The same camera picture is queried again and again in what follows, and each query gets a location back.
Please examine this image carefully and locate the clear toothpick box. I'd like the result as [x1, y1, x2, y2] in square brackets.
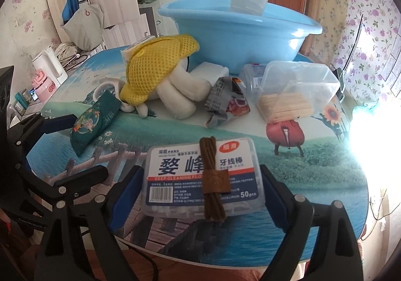
[255, 60, 340, 123]

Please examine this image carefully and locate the black cable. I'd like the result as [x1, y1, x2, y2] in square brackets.
[125, 243, 157, 281]

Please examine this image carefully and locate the yellow mesh plush toy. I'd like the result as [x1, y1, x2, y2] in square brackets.
[119, 34, 210, 120]

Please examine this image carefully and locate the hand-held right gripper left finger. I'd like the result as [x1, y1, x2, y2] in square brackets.
[33, 165, 145, 281]

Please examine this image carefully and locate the grey red snack packet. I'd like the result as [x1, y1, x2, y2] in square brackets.
[204, 77, 251, 129]

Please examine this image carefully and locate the grey brick wall panel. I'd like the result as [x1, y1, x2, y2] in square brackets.
[387, 46, 401, 96]

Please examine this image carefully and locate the beige canvas bag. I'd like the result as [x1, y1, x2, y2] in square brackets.
[60, 3, 105, 52]

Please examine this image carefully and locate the teal plastic bag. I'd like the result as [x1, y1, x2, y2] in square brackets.
[354, 105, 376, 118]

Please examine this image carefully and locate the brown lace bundle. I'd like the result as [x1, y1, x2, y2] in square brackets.
[199, 136, 231, 223]

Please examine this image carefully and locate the green printed pouch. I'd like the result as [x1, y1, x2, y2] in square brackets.
[69, 90, 121, 158]

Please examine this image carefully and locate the landscape printed desktop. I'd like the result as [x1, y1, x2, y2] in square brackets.
[25, 44, 368, 261]

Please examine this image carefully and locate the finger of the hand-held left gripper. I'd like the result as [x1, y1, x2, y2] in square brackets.
[16, 165, 109, 206]
[14, 115, 77, 147]

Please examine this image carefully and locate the thin wall cable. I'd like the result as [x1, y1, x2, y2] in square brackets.
[371, 187, 389, 231]

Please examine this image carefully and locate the white plastic hook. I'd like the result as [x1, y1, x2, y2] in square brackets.
[93, 77, 126, 100]

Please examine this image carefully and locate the clear floss pick box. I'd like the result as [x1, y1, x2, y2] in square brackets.
[142, 136, 267, 217]

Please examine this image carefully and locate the white electric kettle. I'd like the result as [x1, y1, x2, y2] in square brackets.
[31, 46, 68, 85]

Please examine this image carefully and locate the white power adapter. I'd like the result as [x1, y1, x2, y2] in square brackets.
[189, 61, 231, 87]

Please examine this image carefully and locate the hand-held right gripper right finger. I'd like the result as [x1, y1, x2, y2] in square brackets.
[259, 164, 365, 281]

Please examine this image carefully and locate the light blue plastic basin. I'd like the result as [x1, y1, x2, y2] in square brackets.
[157, 0, 323, 75]

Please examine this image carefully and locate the pale yellow tissue pack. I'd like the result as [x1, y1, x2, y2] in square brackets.
[121, 35, 157, 62]

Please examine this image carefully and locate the clear plastic bottle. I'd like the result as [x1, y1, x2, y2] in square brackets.
[240, 63, 270, 100]

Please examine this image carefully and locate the pink cup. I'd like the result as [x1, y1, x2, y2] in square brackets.
[33, 69, 57, 101]

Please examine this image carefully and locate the coiled beige rope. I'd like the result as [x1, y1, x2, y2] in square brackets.
[55, 41, 79, 62]

